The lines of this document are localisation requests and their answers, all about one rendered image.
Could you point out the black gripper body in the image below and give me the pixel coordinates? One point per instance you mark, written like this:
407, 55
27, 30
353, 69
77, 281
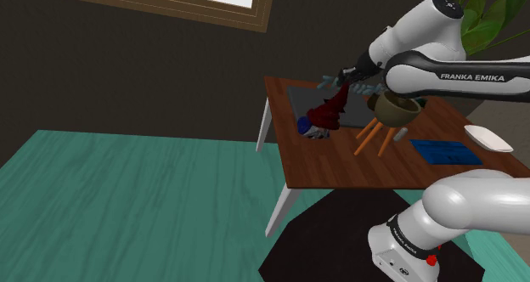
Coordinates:
364, 71

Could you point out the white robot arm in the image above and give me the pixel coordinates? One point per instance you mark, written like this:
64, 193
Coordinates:
422, 28

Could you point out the dark grey flat mat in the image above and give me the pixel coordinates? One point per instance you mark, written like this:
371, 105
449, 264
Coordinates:
360, 115

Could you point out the olive bowl on wooden legs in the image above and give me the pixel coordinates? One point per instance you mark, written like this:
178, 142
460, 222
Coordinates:
393, 113

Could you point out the red hat gnome figure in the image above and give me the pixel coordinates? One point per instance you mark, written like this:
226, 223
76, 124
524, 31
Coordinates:
327, 113

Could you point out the small grey cylinder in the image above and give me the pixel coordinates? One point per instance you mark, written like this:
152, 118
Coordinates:
400, 134

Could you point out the brown wooden table white legs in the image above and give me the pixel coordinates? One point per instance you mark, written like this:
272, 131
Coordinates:
331, 165

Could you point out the blue flat tray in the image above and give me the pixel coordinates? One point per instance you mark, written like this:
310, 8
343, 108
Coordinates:
447, 152

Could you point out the green leafy plant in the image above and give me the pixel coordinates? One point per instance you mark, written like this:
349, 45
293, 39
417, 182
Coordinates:
480, 32

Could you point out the white plate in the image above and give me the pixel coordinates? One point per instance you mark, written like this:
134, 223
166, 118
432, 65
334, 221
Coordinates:
486, 138

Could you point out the black robot stand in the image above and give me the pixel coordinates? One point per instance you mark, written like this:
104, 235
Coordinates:
331, 239

